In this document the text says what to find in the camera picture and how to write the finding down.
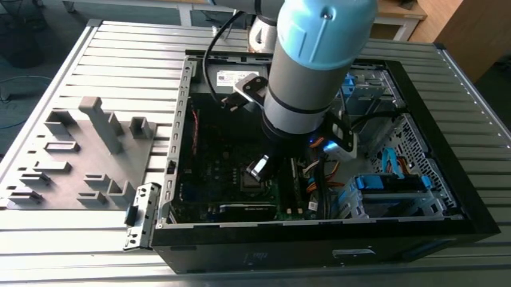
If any black graphics card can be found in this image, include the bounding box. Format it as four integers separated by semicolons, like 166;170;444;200
218;203;279;222

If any silver card retention bracket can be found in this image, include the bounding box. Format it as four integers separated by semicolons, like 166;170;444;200
123;182;162;251

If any blue plastic cage latch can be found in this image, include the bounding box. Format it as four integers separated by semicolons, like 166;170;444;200
342;71;358;98

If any silver power supply unit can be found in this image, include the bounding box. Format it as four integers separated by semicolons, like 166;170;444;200
188;63;276;96

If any black PC case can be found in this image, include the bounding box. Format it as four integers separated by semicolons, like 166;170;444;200
150;49;500;273

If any grey parts rack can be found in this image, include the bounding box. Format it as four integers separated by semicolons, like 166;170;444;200
0;95;171;210

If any white bracket wrist camera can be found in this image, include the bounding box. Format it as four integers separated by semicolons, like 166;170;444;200
218;71;271;114

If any brown wooden cabinet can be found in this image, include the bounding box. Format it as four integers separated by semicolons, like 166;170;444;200
408;0;511;84

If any thick black cable bundle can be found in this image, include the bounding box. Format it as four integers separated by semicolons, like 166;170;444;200
314;111;403;219

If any red black twisted wire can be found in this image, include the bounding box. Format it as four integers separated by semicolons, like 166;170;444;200
190;108;200;156

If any wooden desk white frame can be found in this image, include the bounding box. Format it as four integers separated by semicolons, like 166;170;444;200
175;0;428;41

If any CPU socket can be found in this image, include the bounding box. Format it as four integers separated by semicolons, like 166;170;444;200
240;175;267;193

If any green motherboard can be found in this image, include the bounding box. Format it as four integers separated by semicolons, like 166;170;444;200
171;98;320;222

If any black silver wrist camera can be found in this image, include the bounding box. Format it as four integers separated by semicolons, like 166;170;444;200
322;112;359;162

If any orange red yellow wire bundle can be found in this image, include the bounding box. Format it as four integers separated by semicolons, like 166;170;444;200
306;160;344;196

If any hard disk in blue carrier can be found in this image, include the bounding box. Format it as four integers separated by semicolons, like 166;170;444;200
351;174;431;192

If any blue flat data wire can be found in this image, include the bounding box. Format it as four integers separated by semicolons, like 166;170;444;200
379;147;404;180

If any black camera cable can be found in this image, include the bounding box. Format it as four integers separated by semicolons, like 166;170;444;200
202;10;247;106

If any blue port connector block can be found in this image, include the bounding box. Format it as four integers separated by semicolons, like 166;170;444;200
178;182;199;201

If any black waste bin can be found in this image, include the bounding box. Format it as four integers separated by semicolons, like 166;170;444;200
0;8;45;69

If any silver perforated disk bay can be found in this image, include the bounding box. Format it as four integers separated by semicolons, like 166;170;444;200
335;172;459;221

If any silver drive cage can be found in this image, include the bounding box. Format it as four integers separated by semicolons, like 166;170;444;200
339;64;404;135

